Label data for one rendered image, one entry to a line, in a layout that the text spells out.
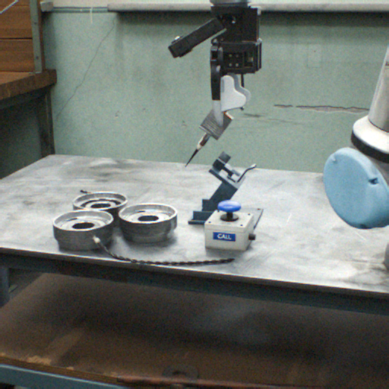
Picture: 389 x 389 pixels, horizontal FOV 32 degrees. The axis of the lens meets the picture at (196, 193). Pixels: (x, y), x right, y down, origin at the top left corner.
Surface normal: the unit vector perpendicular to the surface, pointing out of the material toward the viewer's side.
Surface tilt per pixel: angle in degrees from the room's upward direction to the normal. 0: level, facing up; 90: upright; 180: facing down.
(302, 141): 90
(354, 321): 0
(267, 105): 90
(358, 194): 97
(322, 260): 0
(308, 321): 0
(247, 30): 90
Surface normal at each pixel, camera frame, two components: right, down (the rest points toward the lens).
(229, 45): -0.25, 0.30
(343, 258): -0.01, -0.95
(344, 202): -0.85, 0.29
